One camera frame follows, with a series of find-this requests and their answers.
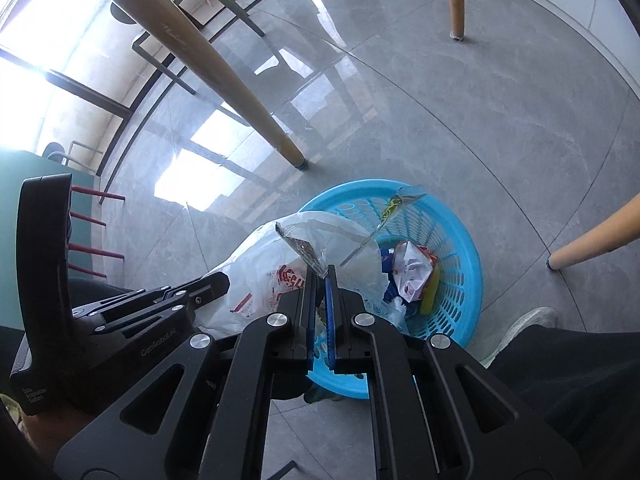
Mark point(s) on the round white table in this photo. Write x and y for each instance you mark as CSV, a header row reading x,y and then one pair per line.
x,y
523,129

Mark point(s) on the white red-print plastic bag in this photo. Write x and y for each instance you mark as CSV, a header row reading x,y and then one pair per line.
x,y
260,271

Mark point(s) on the red chair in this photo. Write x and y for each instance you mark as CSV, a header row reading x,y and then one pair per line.
x,y
88,256

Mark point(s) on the pink white bag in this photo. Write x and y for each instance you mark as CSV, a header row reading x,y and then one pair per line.
x,y
413,266

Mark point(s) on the person left hand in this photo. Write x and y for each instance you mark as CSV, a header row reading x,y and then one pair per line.
x,y
47,432

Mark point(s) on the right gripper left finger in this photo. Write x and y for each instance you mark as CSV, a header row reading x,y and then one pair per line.
x,y
305,321

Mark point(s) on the blue snack wrapper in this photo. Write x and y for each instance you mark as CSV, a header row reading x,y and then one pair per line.
x,y
391,293

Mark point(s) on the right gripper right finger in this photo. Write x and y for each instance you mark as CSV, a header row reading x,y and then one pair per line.
x,y
334,318

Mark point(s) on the long clear food wrapper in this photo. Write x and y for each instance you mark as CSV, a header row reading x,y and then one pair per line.
x,y
345,239

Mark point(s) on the blue plastic waste basket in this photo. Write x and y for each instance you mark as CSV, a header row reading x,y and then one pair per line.
x,y
430,224

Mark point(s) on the yellow green sponge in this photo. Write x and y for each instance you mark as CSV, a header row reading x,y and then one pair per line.
x,y
430,291

